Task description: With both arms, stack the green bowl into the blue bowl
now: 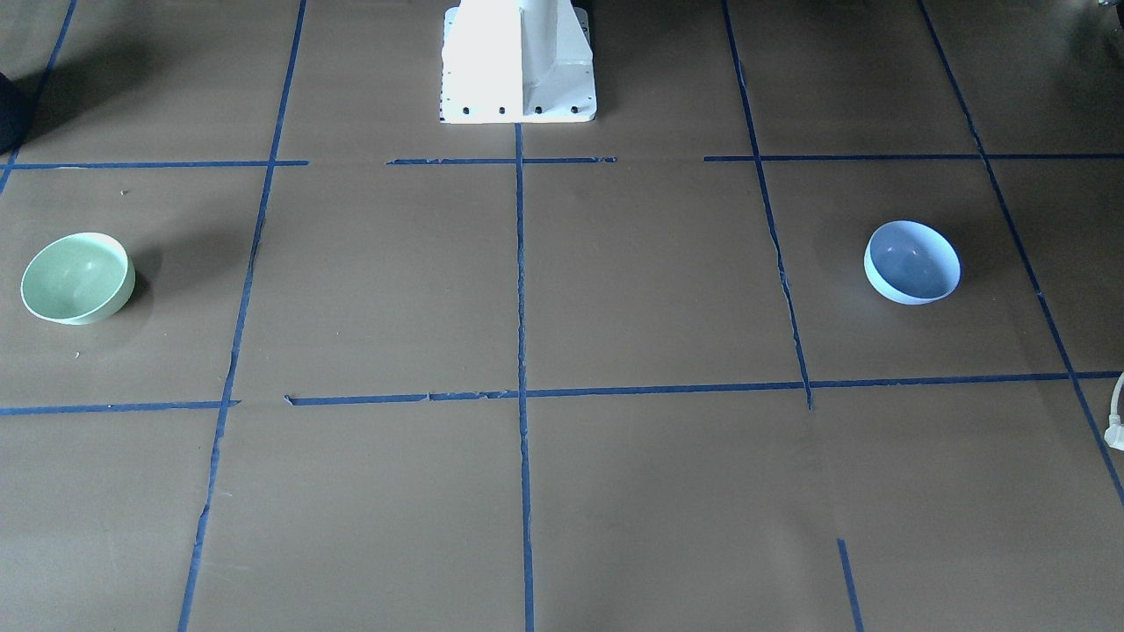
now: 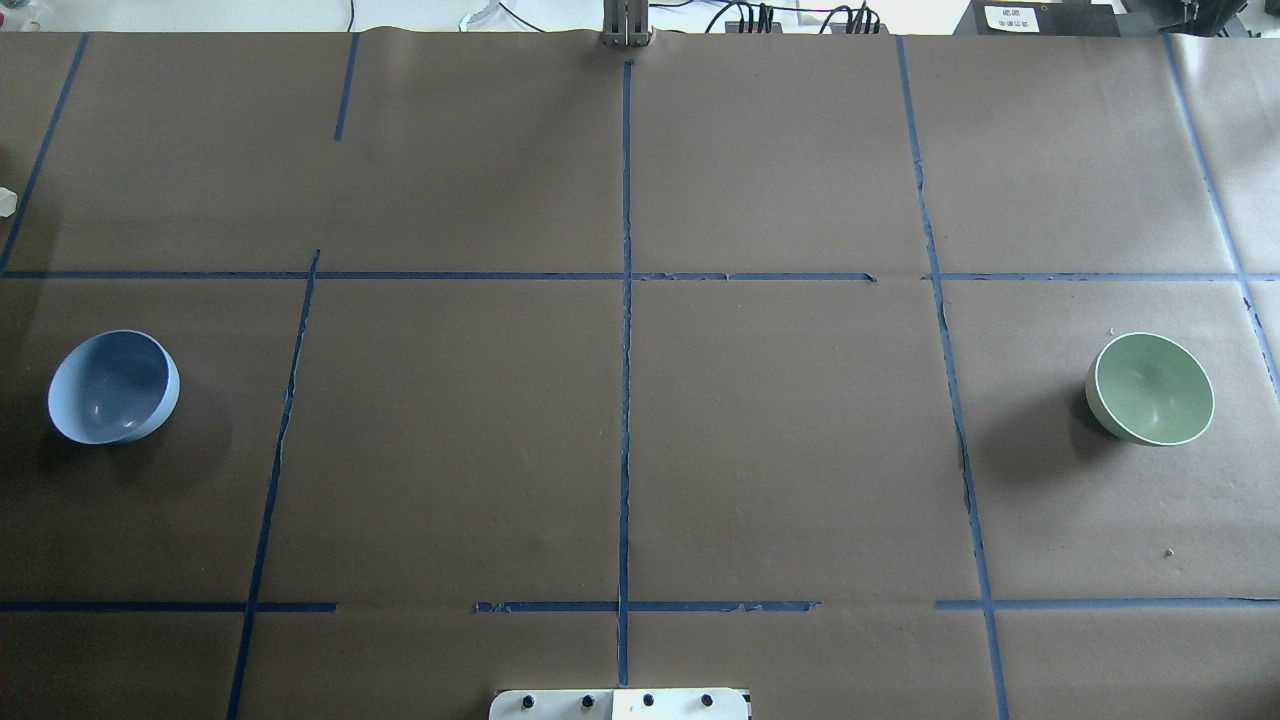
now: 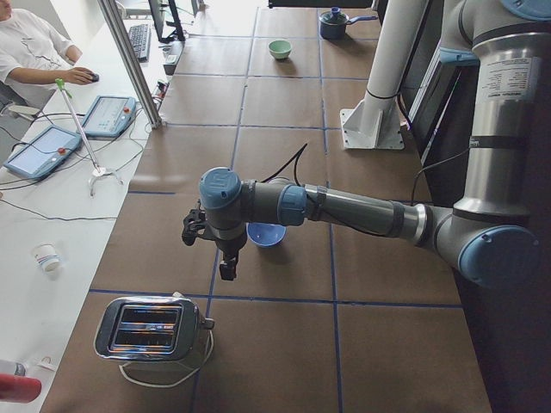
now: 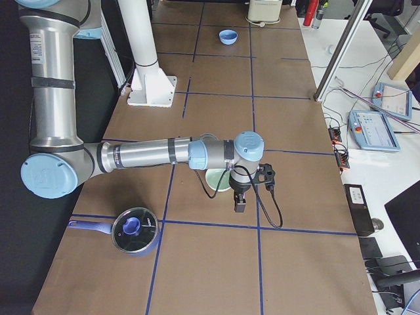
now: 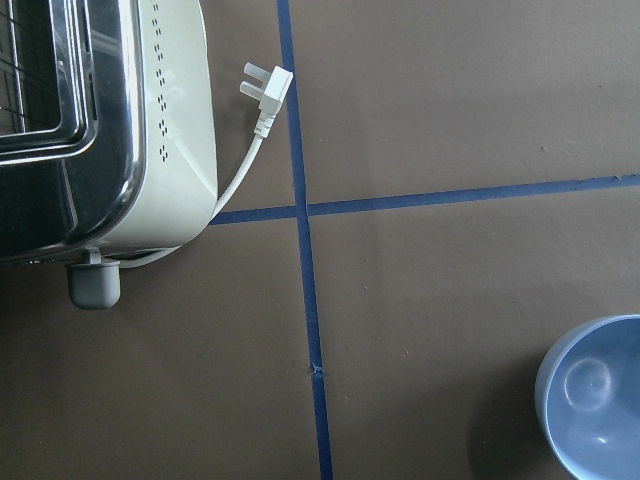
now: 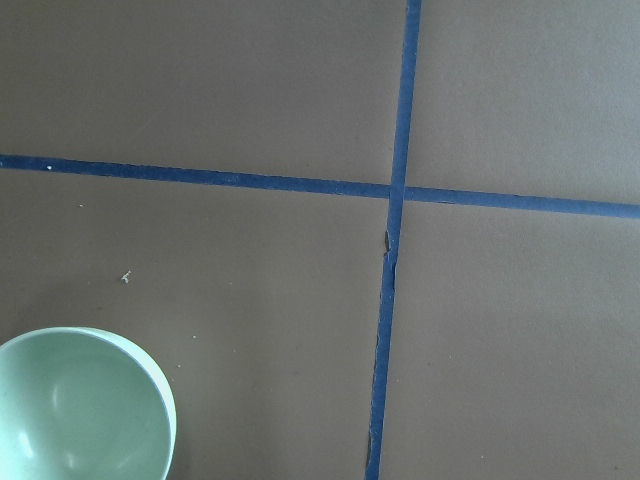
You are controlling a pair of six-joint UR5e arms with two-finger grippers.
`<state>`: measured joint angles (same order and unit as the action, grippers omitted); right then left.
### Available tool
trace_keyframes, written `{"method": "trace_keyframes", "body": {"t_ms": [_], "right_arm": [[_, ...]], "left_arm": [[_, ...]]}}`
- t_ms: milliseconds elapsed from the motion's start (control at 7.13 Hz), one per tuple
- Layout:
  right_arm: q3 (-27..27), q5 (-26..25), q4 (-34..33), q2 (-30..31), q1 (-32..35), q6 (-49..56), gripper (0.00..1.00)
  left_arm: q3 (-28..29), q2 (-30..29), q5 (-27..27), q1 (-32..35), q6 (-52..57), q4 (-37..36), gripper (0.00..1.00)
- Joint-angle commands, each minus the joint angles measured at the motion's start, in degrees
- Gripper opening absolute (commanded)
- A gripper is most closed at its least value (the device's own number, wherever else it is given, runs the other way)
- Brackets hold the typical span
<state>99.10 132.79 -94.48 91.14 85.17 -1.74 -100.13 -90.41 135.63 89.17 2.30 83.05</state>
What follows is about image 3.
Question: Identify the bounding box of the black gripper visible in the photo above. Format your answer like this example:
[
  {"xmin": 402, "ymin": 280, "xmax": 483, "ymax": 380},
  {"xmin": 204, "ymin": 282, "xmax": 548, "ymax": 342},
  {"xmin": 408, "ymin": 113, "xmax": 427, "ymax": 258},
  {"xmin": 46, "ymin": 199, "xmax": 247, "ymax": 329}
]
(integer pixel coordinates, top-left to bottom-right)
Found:
[{"xmin": 215, "ymin": 235, "xmax": 247, "ymax": 281}]

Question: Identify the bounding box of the blue bowl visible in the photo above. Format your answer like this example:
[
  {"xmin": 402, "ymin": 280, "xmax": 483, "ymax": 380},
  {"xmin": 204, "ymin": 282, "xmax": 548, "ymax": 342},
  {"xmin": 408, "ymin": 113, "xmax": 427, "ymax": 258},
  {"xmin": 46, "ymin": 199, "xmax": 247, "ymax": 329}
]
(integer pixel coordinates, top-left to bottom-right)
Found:
[{"xmin": 246, "ymin": 223, "xmax": 287, "ymax": 248}]

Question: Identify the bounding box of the green bowl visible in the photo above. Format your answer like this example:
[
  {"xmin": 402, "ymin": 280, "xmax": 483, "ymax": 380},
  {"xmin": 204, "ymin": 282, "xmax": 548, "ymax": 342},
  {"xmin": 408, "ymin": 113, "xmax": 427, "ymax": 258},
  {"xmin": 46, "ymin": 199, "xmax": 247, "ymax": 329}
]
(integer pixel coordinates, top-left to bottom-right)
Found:
[{"xmin": 268, "ymin": 40, "xmax": 292, "ymax": 60}]

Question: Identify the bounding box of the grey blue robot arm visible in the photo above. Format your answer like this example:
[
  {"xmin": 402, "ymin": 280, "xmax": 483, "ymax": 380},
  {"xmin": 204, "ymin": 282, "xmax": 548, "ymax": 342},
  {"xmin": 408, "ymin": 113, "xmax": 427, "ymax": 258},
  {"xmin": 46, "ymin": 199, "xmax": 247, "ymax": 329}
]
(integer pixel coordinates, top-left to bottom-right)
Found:
[{"xmin": 182, "ymin": 1, "xmax": 550, "ymax": 288}]

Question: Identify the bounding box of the person's hand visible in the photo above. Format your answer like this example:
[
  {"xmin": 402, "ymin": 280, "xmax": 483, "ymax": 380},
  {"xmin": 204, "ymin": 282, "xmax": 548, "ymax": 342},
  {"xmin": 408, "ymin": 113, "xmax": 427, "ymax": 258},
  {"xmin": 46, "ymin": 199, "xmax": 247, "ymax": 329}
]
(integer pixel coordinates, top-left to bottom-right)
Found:
[{"xmin": 62, "ymin": 67, "xmax": 94, "ymax": 85}]

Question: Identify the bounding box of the silver toaster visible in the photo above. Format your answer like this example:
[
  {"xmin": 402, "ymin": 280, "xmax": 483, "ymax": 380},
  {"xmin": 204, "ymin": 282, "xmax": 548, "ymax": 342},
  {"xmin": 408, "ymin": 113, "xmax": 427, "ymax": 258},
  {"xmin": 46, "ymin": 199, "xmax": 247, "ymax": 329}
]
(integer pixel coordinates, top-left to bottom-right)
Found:
[{"xmin": 94, "ymin": 295, "xmax": 215, "ymax": 372}]

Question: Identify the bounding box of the white reacher grabber tool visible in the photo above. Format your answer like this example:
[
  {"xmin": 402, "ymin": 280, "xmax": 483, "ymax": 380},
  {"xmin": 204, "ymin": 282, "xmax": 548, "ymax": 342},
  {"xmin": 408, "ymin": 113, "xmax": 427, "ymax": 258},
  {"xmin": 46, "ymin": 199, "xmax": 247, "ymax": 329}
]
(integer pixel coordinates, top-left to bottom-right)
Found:
[{"xmin": 54, "ymin": 77, "xmax": 124, "ymax": 197}]

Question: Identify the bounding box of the white paper cup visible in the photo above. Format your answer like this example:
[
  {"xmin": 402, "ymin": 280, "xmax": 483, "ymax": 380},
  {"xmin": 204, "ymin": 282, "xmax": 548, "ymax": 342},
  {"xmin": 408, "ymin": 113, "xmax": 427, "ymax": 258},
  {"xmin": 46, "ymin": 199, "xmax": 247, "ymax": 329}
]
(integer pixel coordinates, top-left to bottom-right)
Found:
[{"xmin": 31, "ymin": 243, "xmax": 60, "ymax": 273}]

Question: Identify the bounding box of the far blue teach pendant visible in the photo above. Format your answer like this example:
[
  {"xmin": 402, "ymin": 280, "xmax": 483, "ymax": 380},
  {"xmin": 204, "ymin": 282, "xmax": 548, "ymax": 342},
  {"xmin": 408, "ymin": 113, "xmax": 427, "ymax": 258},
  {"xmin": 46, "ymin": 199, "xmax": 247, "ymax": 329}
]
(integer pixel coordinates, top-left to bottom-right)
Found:
[{"xmin": 82, "ymin": 96, "xmax": 137, "ymax": 139}]

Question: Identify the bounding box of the blue teach pendant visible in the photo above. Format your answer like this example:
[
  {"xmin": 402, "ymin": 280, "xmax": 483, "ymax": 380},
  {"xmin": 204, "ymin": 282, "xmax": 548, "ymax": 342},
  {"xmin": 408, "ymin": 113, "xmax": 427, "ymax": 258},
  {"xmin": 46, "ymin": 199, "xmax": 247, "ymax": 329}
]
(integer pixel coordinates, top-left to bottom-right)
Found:
[
  {"xmin": 3, "ymin": 125, "xmax": 82, "ymax": 180},
  {"xmin": 82, "ymin": 96, "xmax": 137, "ymax": 139}
]

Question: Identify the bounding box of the white mounting pillar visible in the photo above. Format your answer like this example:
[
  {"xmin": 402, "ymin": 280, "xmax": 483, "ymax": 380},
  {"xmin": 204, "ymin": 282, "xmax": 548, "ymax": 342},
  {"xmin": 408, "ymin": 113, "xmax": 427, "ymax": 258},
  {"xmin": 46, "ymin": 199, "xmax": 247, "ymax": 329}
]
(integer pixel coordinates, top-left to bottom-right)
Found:
[{"xmin": 340, "ymin": 0, "xmax": 429, "ymax": 150}]

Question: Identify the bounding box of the near blue teach pendant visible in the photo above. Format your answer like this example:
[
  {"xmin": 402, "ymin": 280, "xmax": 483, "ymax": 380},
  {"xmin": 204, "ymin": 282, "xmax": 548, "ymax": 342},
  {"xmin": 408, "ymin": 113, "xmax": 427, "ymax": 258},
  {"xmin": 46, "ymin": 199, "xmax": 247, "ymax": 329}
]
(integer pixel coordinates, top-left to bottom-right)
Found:
[{"xmin": 3, "ymin": 125, "xmax": 82, "ymax": 180}]

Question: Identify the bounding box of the black monitor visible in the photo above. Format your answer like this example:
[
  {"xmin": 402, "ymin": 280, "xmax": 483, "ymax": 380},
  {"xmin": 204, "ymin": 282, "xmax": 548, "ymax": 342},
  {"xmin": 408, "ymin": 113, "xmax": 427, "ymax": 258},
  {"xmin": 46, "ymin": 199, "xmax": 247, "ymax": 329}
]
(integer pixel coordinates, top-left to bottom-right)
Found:
[{"xmin": 148, "ymin": 0, "xmax": 187, "ymax": 44}]

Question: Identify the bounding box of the red bottle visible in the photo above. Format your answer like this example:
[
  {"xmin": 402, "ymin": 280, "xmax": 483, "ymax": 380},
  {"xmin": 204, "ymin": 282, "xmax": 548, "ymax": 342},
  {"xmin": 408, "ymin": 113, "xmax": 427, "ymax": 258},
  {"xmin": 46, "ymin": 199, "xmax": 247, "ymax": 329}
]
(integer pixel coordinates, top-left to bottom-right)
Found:
[{"xmin": 0, "ymin": 373, "xmax": 42, "ymax": 404}]

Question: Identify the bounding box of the black keyboard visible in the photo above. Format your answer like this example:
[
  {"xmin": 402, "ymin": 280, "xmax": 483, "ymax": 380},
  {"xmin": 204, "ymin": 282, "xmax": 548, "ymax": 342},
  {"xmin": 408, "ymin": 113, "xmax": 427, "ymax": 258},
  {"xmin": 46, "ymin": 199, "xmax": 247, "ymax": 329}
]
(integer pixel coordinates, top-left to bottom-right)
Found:
[{"xmin": 127, "ymin": 24, "xmax": 151, "ymax": 63}]

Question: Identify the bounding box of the blue saucepan with lid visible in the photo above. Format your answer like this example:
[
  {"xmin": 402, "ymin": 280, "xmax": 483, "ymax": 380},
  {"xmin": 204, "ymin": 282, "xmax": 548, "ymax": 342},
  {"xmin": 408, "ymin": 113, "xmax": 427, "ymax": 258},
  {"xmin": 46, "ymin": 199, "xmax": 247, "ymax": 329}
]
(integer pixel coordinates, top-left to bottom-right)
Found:
[{"xmin": 319, "ymin": 7, "xmax": 378, "ymax": 40}]

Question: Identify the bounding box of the person in white shirt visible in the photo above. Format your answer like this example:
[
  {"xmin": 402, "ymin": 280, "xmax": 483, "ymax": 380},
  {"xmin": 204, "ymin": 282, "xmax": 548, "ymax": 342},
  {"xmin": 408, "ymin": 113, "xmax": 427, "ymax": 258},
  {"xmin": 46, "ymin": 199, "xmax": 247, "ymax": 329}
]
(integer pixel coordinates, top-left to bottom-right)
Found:
[{"xmin": 1, "ymin": 1, "xmax": 82, "ymax": 108}]

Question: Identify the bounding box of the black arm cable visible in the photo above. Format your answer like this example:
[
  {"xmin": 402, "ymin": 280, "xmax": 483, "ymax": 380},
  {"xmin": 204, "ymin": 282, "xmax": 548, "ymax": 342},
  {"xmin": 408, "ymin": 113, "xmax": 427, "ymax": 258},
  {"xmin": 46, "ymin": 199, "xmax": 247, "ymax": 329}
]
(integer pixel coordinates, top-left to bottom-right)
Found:
[{"xmin": 262, "ymin": 143, "xmax": 309, "ymax": 184}]

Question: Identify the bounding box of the white toaster cable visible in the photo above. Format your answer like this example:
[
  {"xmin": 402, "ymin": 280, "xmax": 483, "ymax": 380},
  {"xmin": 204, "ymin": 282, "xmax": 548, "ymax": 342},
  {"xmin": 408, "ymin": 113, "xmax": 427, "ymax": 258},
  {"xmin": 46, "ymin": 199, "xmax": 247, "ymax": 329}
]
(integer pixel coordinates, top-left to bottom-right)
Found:
[{"xmin": 117, "ymin": 330, "xmax": 215, "ymax": 387}]

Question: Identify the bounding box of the aluminium frame post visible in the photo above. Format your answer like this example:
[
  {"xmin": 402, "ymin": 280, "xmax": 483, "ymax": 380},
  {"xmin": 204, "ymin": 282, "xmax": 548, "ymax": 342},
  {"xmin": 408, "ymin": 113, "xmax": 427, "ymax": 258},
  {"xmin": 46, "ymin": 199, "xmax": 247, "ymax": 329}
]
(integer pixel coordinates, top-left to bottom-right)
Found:
[{"xmin": 98, "ymin": 0, "xmax": 162, "ymax": 129}]

